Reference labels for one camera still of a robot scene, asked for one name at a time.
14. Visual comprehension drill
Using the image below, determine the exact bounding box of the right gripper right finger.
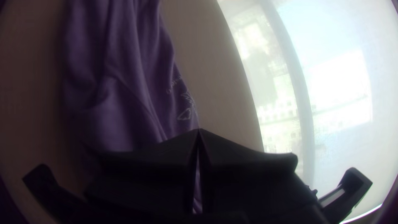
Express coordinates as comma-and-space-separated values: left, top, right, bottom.
200, 129, 331, 224

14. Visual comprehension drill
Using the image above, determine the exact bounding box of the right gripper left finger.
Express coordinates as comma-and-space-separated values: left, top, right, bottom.
85, 129, 199, 224

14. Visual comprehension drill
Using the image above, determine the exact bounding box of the grey t-shirt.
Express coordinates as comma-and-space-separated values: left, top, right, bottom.
61, 0, 203, 215

